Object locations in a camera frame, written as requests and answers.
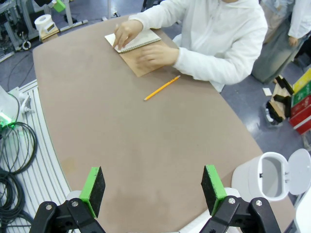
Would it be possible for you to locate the red recycling bin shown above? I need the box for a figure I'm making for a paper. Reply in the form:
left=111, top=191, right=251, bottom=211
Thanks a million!
left=289, top=97, right=311, bottom=135

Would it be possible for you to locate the white ribbed base plate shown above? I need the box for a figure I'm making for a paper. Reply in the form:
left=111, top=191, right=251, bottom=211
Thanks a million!
left=8, top=80, right=73, bottom=233

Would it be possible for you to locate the person's left hand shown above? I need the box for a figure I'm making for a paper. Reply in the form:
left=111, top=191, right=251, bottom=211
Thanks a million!
left=135, top=45, right=180, bottom=71

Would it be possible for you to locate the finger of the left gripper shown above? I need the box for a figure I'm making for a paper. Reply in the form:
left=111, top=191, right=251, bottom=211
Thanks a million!
left=52, top=0, right=67, bottom=13

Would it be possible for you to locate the person's right hand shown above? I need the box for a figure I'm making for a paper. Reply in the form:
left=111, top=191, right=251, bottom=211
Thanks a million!
left=113, top=19, right=143, bottom=50

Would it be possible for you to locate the person's right forearm white sleeve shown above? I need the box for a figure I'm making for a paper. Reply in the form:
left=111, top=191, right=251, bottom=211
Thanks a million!
left=128, top=0, right=185, bottom=27

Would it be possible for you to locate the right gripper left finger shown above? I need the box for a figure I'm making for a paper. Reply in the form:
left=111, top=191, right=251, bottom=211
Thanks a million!
left=30, top=166, right=106, bottom=233

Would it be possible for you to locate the white lidded trash bin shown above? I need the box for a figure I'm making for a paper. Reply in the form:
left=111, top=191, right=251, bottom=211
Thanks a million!
left=231, top=148, right=311, bottom=202

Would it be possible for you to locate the light wooden block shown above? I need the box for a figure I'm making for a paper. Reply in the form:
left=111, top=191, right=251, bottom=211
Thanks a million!
left=40, top=28, right=60, bottom=42

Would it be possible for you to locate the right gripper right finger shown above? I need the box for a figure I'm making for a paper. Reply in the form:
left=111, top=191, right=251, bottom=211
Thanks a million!
left=201, top=164, right=281, bottom=233

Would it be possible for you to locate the person torso in white hoodie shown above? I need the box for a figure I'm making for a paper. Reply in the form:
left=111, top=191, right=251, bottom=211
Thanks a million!
left=155, top=0, right=268, bottom=93

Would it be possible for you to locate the wooden black floor stand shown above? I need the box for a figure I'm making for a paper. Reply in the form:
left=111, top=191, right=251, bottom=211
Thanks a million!
left=266, top=75, right=295, bottom=127

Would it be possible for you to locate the yellow pencil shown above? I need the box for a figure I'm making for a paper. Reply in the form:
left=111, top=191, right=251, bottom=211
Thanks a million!
left=143, top=75, right=181, bottom=101

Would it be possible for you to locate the white tissue roll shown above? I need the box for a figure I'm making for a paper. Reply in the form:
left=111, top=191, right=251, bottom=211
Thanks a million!
left=34, top=14, right=53, bottom=33

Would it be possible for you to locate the white table with white legs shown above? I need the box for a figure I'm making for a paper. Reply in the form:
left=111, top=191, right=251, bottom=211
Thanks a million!
left=59, top=0, right=88, bottom=32

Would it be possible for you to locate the aluminium frame rack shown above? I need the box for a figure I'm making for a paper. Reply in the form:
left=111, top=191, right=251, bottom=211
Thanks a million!
left=0, top=0, right=41, bottom=51

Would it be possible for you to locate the black cable bundle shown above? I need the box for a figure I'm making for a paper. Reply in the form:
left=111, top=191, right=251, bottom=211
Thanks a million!
left=0, top=121, right=38, bottom=233

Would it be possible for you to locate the spiral notebook with brown cover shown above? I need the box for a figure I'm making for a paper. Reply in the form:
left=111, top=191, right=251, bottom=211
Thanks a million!
left=104, top=29, right=179, bottom=78

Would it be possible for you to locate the white device with green light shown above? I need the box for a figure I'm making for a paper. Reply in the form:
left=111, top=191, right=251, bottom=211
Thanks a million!
left=0, top=86, right=34, bottom=132

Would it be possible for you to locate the person's left forearm white sleeve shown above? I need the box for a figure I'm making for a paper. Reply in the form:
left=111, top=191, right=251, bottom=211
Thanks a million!
left=173, top=47, right=256, bottom=85

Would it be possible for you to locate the green recycling bin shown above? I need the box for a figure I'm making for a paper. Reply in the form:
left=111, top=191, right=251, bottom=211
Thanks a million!
left=290, top=83, right=311, bottom=112

